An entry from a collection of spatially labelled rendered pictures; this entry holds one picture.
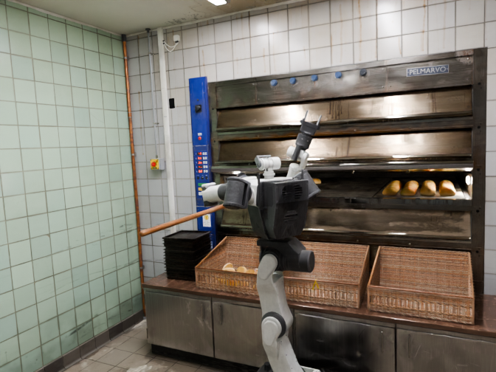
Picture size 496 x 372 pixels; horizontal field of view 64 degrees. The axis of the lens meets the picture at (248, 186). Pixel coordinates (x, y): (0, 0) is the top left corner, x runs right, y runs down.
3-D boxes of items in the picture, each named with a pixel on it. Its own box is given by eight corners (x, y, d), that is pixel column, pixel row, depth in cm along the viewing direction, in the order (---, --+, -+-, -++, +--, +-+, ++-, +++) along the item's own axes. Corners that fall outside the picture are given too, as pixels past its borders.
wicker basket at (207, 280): (227, 268, 329) (226, 235, 326) (291, 274, 303) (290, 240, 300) (194, 288, 285) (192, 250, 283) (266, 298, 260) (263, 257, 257)
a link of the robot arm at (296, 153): (311, 145, 235) (305, 162, 238) (296, 138, 239) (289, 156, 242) (306, 144, 225) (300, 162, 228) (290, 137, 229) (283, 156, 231)
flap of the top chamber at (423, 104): (217, 132, 319) (220, 109, 323) (472, 115, 242) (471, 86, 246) (214, 130, 315) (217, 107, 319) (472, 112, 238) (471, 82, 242)
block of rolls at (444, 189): (390, 186, 339) (390, 179, 338) (452, 186, 318) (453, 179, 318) (381, 195, 284) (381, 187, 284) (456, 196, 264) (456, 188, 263)
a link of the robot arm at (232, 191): (229, 207, 206) (245, 205, 196) (215, 203, 201) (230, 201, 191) (232, 186, 209) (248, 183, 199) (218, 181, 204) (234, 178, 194)
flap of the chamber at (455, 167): (210, 172, 309) (223, 173, 327) (473, 167, 232) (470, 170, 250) (210, 168, 309) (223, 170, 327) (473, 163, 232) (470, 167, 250)
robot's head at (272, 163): (281, 173, 210) (280, 156, 209) (265, 175, 205) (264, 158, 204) (274, 173, 216) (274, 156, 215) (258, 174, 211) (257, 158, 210)
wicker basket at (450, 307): (378, 283, 277) (378, 245, 274) (471, 294, 252) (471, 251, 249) (365, 311, 234) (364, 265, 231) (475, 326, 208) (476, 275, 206)
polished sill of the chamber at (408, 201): (224, 199, 331) (224, 195, 330) (471, 204, 253) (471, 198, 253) (221, 201, 325) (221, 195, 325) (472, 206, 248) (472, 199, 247)
